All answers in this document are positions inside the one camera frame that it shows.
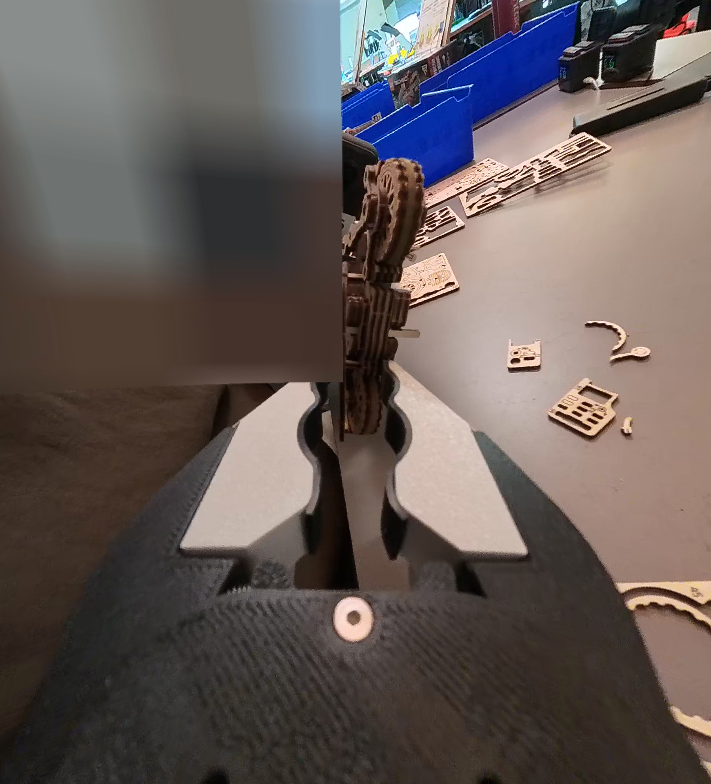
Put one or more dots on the notched wooden puzzle offcut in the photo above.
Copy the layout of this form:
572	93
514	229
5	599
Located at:
524	361

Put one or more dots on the engraved wooden puzzle sheet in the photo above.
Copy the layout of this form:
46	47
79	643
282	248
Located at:
435	279

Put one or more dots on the round-headed wooden piece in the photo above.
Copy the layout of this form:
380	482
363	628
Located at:
639	352

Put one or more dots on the wooden motorcycle model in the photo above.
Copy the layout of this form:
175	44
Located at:
389	208

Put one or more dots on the pale wooden puzzle sheet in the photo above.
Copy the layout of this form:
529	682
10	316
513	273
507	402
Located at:
484	171

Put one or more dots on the long blue plastic bin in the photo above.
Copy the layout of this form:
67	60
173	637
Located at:
514	61

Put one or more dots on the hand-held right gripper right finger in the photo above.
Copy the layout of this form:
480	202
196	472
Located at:
453	490

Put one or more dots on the small cut-out wooden puzzle sheet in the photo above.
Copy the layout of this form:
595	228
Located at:
444	225

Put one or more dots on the dark red box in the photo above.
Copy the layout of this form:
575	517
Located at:
507	15

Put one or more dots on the black battery charger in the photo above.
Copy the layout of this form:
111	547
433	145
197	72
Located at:
631	52
576	67

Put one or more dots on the grey desk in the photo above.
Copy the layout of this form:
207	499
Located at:
576	275

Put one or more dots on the flat black device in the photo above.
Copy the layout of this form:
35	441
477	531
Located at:
637	107

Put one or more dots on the slotted wooden puzzle offcut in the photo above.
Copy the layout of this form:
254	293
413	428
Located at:
606	409

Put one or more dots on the long wooden puzzle sheet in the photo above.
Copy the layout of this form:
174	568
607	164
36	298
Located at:
551	165

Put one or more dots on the printed wooden display board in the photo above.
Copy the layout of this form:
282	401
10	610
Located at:
435	24

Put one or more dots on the curved toothed wooden piece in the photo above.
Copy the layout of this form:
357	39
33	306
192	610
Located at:
617	334

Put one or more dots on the dark printed box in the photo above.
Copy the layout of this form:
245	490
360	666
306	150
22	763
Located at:
410	83

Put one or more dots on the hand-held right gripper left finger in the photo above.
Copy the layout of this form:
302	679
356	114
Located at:
239	490

